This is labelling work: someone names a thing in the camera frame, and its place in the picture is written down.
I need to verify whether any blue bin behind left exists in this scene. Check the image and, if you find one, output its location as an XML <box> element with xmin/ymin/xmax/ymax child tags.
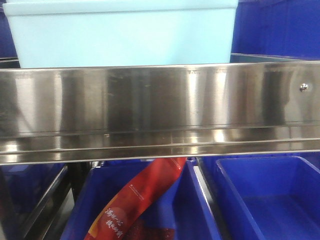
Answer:
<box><xmin>0</xmin><ymin>11</ymin><xmax>17</xmax><ymax>58</ymax></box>

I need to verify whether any empty blue bin lower right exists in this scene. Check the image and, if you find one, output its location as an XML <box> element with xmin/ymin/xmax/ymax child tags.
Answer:
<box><xmin>215</xmin><ymin>156</ymin><xmax>320</xmax><ymax>240</ymax></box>

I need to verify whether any blue bin behind right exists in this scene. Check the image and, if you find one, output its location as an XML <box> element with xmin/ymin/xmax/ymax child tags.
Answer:
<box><xmin>231</xmin><ymin>0</ymin><xmax>320</xmax><ymax>60</ymax></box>

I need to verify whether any red snack package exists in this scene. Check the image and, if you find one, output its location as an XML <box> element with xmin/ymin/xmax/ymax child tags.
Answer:
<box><xmin>84</xmin><ymin>157</ymin><xmax>187</xmax><ymax>240</ymax></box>

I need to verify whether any light blue plastic bin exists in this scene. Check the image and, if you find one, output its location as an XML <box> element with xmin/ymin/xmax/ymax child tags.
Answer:
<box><xmin>2</xmin><ymin>0</ymin><xmax>239</xmax><ymax>68</ymax></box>

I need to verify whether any rail mounting screw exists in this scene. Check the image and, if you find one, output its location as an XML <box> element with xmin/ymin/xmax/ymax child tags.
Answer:
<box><xmin>299</xmin><ymin>83</ymin><xmax>309</xmax><ymax>92</ymax></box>

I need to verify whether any blue bin holding snack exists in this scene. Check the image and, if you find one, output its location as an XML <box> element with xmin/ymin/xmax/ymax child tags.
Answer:
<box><xmin>60</xmin><ymin>161</ymin><xmax>222</xmax><ymax>240</ymax></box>

